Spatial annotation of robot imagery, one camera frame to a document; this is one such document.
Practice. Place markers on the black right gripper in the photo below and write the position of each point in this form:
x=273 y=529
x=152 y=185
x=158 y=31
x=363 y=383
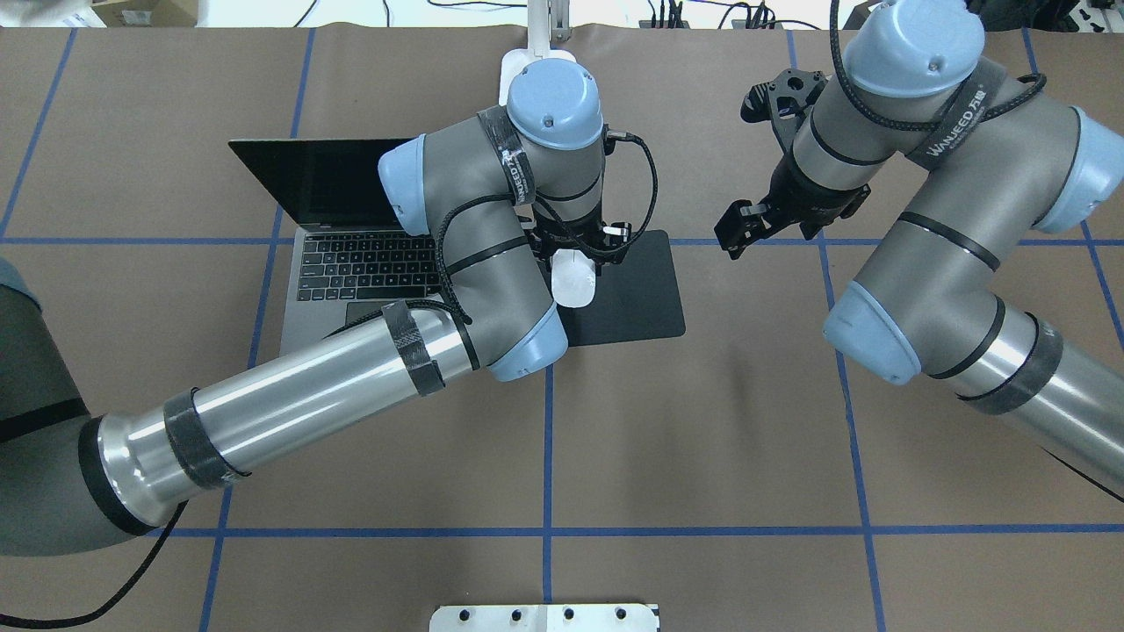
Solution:
x=801 y=202

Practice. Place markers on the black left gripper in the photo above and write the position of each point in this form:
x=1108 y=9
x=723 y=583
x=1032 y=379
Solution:
x=606 y=239

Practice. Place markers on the white computer mouse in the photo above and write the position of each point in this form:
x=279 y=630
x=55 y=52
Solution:
x=572 y=278

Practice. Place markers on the black mouse pad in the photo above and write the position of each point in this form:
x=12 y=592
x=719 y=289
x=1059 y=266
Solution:
x=637 y=300

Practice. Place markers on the grey laptop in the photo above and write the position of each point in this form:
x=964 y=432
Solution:
x=351 y=254

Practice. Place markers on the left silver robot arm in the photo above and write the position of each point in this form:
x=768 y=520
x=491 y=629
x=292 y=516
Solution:
x=74 y=482

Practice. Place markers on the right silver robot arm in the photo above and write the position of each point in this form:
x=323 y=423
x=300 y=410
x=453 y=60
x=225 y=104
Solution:
x=1001 y=159

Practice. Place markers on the white desk lamp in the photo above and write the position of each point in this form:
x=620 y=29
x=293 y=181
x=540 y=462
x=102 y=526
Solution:
x=549 y=23

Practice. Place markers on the cardboard box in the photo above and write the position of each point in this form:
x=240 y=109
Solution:
x=147 y=13

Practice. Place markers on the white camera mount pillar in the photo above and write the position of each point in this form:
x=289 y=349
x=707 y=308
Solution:
x=547 y=617

